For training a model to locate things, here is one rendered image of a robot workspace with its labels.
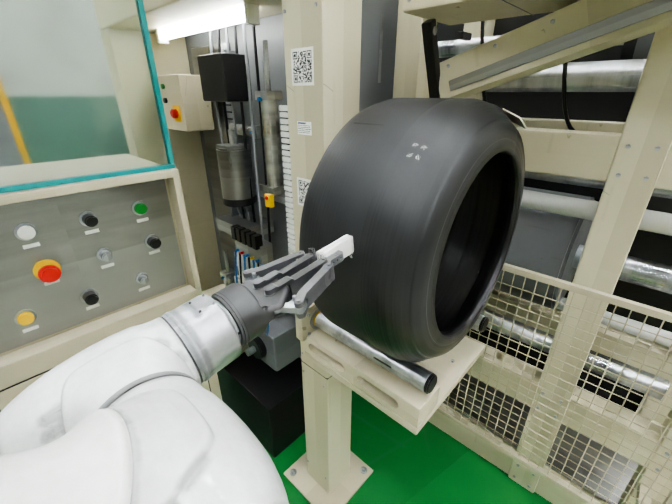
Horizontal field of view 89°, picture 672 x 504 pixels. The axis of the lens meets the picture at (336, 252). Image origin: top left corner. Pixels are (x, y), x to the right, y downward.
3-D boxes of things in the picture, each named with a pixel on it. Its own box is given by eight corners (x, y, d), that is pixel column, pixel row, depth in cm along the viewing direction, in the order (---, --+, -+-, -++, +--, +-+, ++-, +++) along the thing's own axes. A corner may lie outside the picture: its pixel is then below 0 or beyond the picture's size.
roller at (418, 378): (322, 322, 96) (310, 327, 93) (324, 307, 95) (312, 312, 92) (435, 389, 74) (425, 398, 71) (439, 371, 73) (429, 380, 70)
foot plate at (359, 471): (283, 474, 144) (283, 471, 143) (328, 432, 162) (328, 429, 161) (329, 524, 128) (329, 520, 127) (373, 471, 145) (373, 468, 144)
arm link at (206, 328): (149, 303, 39) (197, 279, 43) (176, 358, 44) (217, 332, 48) (186, 339, 34) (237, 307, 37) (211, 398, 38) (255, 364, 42)
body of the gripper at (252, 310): (235, 313, 38) (298, 273, 43) (198, 286, 43) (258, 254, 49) (250, 360, 42) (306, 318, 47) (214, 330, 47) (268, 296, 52)
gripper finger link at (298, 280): (261, 288, 45) (267, 292, 44) (323, 251, 51) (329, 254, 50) (267, 311, 47) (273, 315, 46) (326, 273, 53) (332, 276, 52)
